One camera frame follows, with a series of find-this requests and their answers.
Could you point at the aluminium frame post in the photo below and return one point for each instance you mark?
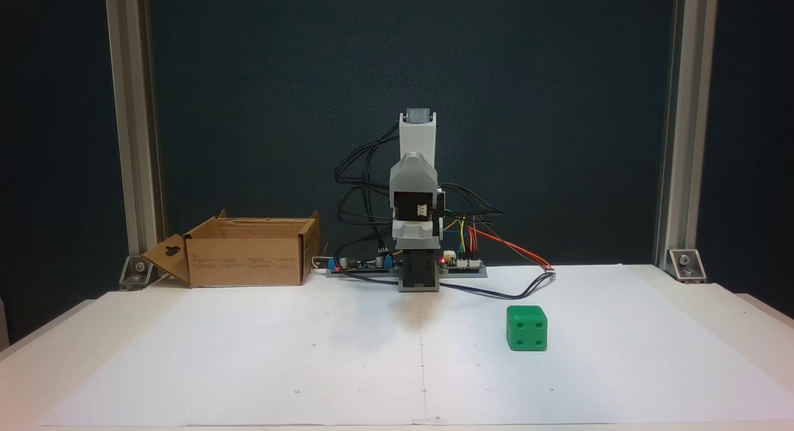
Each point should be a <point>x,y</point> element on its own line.
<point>688,108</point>
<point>127,108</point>

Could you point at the circuit board with white connectors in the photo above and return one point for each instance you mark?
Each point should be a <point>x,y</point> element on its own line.
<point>462,265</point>

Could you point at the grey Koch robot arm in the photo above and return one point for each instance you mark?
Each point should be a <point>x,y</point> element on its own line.
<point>417,136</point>

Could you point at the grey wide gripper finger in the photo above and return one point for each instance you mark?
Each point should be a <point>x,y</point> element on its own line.
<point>417,160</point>

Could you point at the metal corner bracket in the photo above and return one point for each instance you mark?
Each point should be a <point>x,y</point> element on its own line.
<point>138,271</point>
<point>687,265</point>

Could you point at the brown cardboard box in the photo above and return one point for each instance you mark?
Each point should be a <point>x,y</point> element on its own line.
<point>248,260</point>

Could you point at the blue power circuit board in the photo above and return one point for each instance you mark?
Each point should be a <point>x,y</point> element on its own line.
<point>360,265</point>

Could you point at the green dice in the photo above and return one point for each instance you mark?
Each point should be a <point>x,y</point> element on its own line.
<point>527,332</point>

